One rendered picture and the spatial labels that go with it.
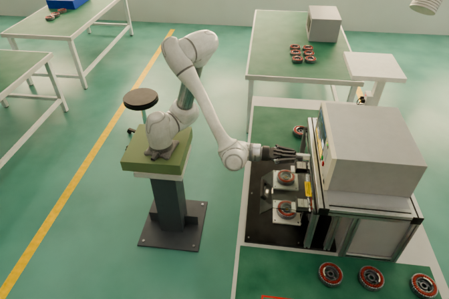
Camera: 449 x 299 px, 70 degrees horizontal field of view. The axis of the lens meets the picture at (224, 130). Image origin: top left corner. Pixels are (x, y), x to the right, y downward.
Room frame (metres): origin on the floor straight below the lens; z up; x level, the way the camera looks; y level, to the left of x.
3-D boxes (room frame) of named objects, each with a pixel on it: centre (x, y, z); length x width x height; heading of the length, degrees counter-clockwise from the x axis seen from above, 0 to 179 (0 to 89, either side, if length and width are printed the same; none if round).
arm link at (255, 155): (1.18, -0.16, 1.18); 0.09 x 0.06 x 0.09; 172
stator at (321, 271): (0.76, -0.50, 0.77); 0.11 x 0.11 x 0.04
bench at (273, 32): (3.56, -0.86, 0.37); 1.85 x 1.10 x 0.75; 173
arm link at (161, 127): (1.60, 0.41, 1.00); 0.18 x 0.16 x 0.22; 138
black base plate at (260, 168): (1.23, -0.38, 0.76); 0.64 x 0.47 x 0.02; 173
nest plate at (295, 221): (1.11, -0.35, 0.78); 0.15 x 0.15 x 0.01; 83
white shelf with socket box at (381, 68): (2.06, -1.05, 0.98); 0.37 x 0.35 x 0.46; 173
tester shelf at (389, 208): (1.19, -0.68, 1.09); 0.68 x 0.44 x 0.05; 173
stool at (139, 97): (2.67, 0.81, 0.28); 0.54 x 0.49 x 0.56; 83
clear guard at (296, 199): (1.03, -0.34, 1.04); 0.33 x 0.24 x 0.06; 83
